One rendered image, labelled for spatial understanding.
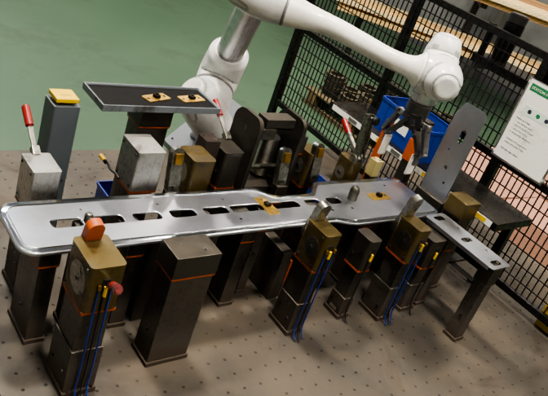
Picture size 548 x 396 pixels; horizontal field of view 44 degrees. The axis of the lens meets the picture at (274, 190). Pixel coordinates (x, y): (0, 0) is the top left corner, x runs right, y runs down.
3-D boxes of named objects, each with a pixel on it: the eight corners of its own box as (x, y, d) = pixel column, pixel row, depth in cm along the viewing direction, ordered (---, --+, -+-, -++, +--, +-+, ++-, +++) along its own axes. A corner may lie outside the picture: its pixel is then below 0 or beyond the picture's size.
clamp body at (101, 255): (63, 411, 145) (95, 279, 128) (41, 365, 153) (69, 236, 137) (100, 401, 150) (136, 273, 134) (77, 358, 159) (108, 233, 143)
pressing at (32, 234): (24, 266, 136) (26, 260, 135) (-7, 204, 150) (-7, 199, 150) (441, 215, 224) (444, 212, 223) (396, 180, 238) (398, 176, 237)
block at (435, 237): (404, 319, 217) (440, 248, 204) (379, 295, 224) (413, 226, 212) (417, 314, 222) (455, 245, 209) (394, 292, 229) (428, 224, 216)
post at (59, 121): (28, 248, 187) (53, 107, 167) (19, 232, 192) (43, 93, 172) (54, 245, 192) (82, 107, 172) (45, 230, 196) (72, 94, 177)
